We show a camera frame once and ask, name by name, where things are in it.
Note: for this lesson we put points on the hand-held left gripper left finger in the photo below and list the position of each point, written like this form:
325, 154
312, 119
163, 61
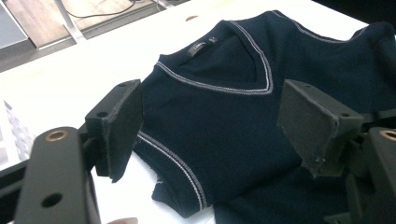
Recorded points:
121, 124

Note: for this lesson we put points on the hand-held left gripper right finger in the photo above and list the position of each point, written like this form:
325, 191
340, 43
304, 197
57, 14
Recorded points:
311, 130

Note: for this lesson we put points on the dark navy knit vest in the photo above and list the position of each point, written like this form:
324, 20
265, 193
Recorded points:
218, 124

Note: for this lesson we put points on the white perforated plastic basket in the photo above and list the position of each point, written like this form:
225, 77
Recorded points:
18, 137

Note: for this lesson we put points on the white table cover board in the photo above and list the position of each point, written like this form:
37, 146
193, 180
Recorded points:
93, 62

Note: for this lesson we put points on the dark curtain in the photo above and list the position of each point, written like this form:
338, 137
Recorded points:
367, 9

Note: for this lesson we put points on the white cabinet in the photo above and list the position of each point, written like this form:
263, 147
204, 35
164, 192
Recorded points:
11, 28

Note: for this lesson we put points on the white metal desk frame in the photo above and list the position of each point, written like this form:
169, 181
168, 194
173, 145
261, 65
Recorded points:
70, 25

